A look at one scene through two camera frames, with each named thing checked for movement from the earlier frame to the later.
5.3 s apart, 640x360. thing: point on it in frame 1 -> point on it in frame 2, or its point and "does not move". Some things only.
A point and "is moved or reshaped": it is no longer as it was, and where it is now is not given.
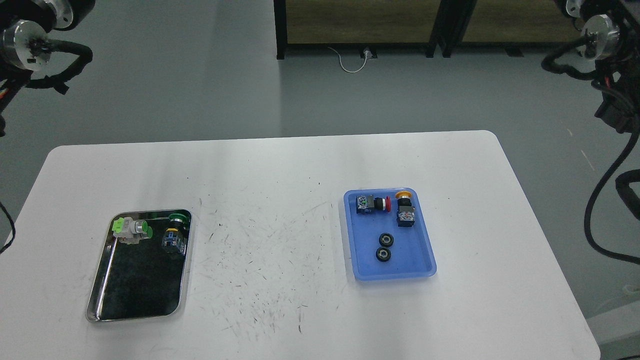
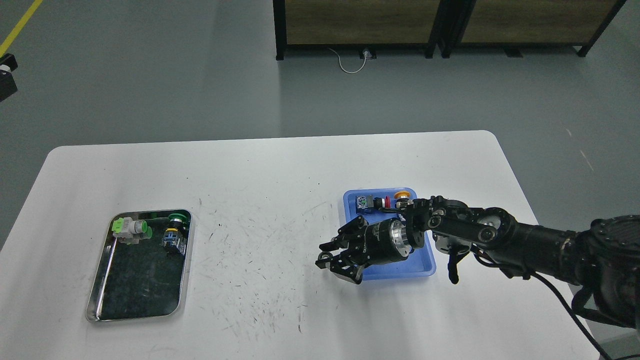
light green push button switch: [129, 231] does not move
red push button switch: [365, 204] does not move
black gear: [385, 240] is moved or reshaped
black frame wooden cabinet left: [368, 25] does not move
